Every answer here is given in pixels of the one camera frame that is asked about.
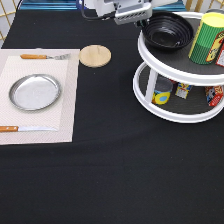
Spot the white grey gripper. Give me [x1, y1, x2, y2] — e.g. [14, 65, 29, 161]
[114, 0, 152, 28]

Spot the black cable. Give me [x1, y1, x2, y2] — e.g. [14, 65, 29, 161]
[78, 0, 116, 22]

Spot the red orange box lower shelf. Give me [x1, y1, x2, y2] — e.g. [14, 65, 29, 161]
[205, 86, 223, 106]

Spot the round wooden coaster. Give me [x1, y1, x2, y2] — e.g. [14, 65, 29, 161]
[79, 45, 111, 68]

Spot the green yellow cylindrical can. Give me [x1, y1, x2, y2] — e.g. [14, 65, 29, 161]
[188, 12, 224, 64]

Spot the small colourful carton lower shelf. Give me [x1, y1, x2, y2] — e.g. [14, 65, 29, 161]
[175, 83, 192, 99]

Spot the beige woven placemat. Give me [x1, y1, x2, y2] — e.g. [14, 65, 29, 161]
[0, 49, 79, 145]

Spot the white two-tier lazy Susan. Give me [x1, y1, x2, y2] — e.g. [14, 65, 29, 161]
[132, 11, 224, 124]

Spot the wooden handled fork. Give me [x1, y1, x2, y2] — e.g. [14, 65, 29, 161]
[20, 54, 70, 60]

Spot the black ribbed bowl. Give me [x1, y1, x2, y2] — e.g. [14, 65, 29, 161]
[142, 12, 194, 51]

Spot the blue yellow can lower shelf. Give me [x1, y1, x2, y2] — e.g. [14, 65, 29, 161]
[152, 77, 173, 105]

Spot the red raisins box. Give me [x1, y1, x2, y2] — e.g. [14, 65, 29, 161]
[216, 42, 224, 67]

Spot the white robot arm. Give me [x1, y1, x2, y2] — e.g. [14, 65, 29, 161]
[81, 0, 178, 25]

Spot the round metal plate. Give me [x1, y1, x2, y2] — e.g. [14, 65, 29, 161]
[9, 74, 61, 111]

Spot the wooden handled knife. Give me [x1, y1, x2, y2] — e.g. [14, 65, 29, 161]
[0, 126, 57, 132]

